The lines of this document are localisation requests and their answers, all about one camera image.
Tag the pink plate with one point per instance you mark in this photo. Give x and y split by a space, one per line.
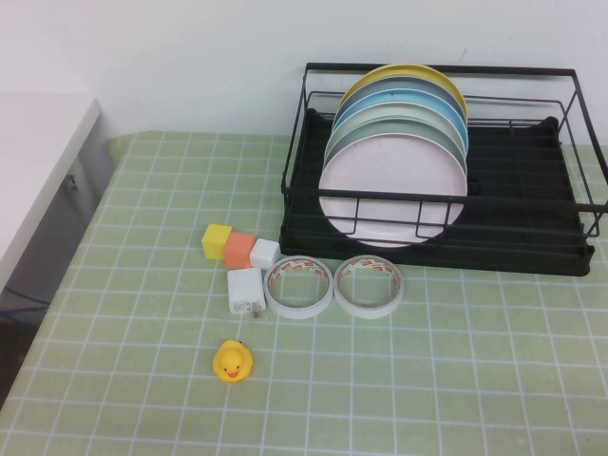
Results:
389 171

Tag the mint green plate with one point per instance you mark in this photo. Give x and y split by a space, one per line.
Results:
394 126

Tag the grey plate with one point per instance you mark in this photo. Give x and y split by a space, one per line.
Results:
366 90

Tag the blue plate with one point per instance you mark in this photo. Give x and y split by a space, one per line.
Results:
404 96

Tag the yellow plate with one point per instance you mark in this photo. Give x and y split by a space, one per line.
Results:
451 88

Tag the white cube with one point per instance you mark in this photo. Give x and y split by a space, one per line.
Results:
264 254

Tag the orange cube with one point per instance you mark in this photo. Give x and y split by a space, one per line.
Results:
239 249

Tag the white tape roll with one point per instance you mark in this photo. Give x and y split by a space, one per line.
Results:
294 311
366 311

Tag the white charger plug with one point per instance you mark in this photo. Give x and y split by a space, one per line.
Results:
243 290

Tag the yellow cube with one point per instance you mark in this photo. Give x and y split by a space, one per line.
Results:
214 240

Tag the yellow rubber duck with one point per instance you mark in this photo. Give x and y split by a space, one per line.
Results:
231 361

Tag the small metal cabinet latch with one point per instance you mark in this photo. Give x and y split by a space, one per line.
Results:
71 182

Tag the white side cabinet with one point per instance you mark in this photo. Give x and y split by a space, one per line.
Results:
38 157

